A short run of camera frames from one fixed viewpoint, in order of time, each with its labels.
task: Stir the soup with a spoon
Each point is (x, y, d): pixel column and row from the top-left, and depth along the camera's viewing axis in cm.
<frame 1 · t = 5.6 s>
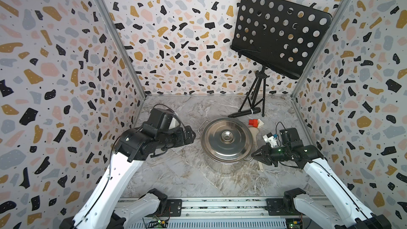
left hand: (189, 137, 65), fingers open
right hand: (253, 156, 73), fingers closed
stainless steel pot: (221, 167, 85), point 3 cm above the table
stainless steel pot lid: (227, 140, 79), point 19 cm above the table
black microphone: (253, 111, 112), point 3 cm above the table
red block toy: (254, 122, 108), on the table
white card piece: (260, 123, 105), point 3 cm above the table

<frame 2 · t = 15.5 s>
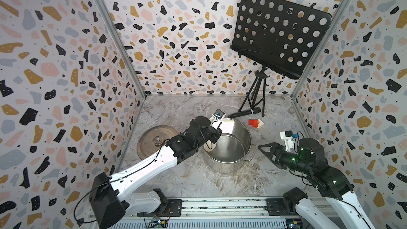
left hand: (220, 121, 73), fingers closed
right hand: (261, 151, 66), fingers open
stainless steel pot lid: (153, 137, 101), on the table
the other named things where they were.

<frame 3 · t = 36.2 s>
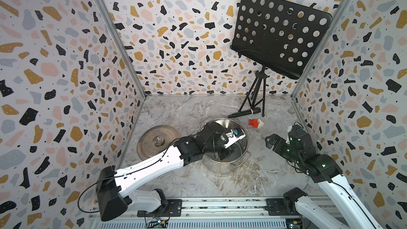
left hand: (238, 143, 68), fingers closed
right hand: (271, 142, 73), fingers open
the named things where they were.

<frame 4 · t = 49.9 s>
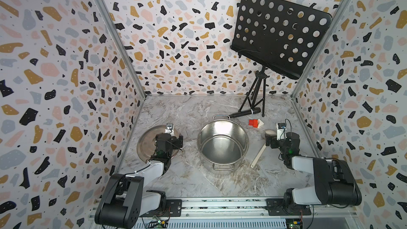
left hand: (172, 133, 90), fingers open
right hand: (275, 133, 93), fingers open
the named things where they were.

